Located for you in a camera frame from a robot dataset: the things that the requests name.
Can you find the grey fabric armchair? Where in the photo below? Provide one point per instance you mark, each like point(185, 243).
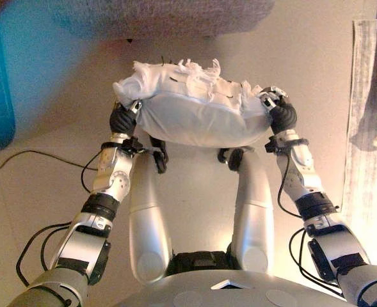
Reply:
point(162, 16)

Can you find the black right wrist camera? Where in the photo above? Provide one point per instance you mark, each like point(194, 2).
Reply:
point(273, 145)

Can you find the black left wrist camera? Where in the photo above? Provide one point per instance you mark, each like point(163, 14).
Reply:
point(132, 144)

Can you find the silver left robot leg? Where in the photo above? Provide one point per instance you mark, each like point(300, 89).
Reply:
point(148, 220)

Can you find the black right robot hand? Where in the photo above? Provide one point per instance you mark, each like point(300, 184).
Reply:
point(282, 116)

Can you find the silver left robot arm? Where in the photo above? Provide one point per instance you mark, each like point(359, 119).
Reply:
point(79, 246)

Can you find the white fringed cushion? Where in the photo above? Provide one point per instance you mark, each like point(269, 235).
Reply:
point(194, 121)

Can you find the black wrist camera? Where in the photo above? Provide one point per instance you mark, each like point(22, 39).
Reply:
point(132, 144)
point(273, 145)

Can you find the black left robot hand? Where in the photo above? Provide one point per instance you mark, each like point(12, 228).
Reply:
point(122, 120)

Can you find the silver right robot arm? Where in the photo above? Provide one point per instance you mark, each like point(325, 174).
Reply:
point(341, 243)

